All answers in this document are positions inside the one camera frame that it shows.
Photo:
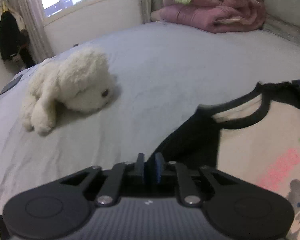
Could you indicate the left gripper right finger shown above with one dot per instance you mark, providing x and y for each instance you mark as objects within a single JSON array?
[{"x": 233, "y": 207}]

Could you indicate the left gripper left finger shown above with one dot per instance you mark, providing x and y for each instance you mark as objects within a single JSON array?
[{"x": 59, "y": 208}]

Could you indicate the beige bear raglan shirt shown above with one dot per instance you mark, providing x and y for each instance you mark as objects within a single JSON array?
[{"x": 255, "y": 138}]

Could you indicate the grey padded headboard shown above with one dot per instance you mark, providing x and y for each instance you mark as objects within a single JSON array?
[{"x": 283, "y": 19}]

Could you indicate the pink rolled quilt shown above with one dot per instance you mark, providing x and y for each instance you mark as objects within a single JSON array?
[{"x": 216, "y": 16}]

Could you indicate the white plush dog toy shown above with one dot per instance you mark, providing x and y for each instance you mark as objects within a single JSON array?
[{"x": 81, "y": 82}]

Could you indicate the dark tablet on bed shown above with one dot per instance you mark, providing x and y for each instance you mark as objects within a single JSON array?
[{"x": 11, "y": 84}]

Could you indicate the grey bed sheet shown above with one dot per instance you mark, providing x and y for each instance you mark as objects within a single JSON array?
[{"x": 164, "y": 72}]

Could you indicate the dark jacket on rack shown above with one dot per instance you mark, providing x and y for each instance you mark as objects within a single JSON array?
[{"x": 14, "y": 37}]

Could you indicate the left grey curtain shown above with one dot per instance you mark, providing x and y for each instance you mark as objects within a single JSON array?
[{"x": 31, "y": 12}]

